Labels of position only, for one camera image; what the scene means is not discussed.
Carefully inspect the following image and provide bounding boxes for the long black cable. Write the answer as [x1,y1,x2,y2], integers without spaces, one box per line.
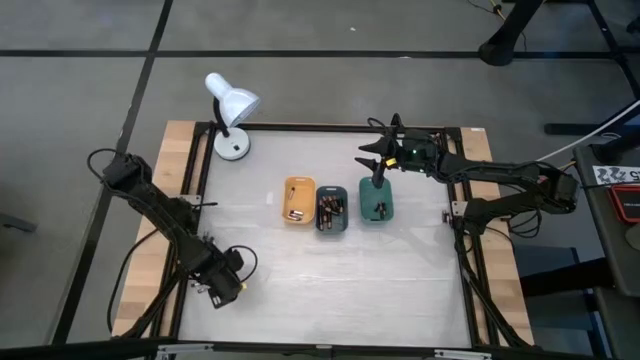
[106,227,169,335]

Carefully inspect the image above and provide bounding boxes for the black desk leg frame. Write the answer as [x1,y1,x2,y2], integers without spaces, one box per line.
[543,0,640,137]

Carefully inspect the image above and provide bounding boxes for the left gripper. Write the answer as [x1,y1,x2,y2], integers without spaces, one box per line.
[192,244,247,310]

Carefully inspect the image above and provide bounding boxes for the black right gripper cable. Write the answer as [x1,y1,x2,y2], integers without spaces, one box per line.
[367,116,401,141]

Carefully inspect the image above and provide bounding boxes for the white desk lamp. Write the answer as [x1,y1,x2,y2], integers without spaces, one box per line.
[203,72,262,162]

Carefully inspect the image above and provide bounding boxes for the black stand foot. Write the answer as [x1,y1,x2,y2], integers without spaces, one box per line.
[478,0,546,68]

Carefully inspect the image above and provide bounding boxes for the red black device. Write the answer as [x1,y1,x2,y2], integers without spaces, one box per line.
[607,183,640,224]

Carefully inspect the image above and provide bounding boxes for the white floor cable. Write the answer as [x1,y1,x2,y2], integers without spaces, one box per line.
[496,99,640,176]

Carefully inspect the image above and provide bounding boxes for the dark grey side desk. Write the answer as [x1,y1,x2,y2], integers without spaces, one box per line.
[573,143,640,301]

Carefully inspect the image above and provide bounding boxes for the green plastic bin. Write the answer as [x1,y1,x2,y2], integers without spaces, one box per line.
[358,176,395,224]

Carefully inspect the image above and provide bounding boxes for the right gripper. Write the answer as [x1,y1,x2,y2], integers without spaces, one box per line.
[353,128,442,176]

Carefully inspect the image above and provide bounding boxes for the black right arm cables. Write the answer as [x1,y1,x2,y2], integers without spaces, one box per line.
[499,207,544,239]

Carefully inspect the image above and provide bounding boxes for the white marker paper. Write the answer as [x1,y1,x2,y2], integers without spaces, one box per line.
[592,164,640,185]

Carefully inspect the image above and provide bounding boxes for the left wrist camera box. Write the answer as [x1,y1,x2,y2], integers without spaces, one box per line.
[223,247,246,271]

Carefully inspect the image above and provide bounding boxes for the blue plastic bin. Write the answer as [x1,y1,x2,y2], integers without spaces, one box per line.
[314,185,350,234]

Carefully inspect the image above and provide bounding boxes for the yellow plastic bin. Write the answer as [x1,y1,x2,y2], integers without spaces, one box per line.
[282,175,317,225]

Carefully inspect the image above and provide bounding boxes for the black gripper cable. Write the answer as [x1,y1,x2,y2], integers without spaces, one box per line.
[367,116,401,141]
[227,244,260,281]

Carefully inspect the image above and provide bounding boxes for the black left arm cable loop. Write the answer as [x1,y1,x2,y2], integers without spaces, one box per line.
[87,148,151,194]

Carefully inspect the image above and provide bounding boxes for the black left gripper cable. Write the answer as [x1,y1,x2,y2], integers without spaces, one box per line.
[227,244,260,281]

